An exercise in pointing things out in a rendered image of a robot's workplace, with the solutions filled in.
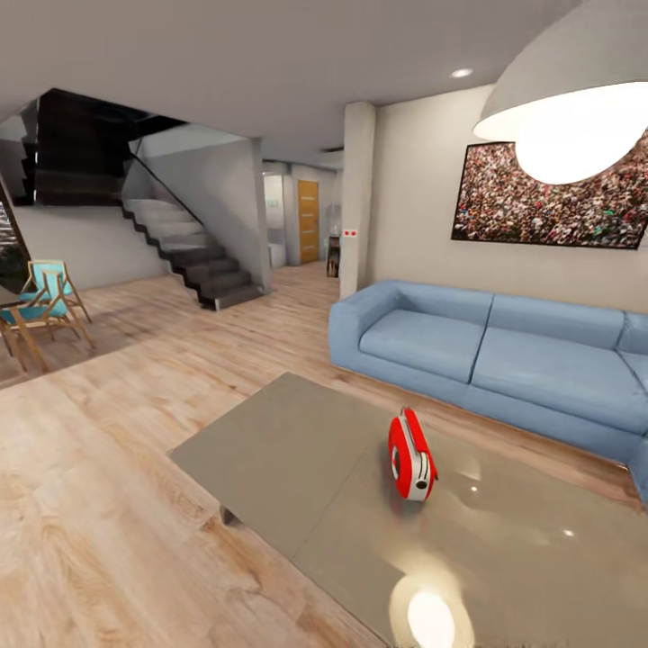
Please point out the picture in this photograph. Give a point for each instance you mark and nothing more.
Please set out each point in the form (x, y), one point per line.
(500, 202)

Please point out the coffee table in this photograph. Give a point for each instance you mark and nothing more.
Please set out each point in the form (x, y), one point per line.
(499, 555)

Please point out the door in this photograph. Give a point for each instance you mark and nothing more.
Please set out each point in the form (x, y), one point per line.
(308, 221)

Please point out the breakfast table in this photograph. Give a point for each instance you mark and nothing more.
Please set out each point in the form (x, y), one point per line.
(12, 302)

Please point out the stairs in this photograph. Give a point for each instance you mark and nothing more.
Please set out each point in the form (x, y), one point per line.
(73, 150)

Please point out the standing mirror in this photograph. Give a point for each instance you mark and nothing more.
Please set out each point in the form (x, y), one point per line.
(333, 240)

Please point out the sofa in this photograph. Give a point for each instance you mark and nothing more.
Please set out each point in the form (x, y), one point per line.
(573, 375)

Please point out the radio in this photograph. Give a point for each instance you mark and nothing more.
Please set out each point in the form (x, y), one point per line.
(413, 468)

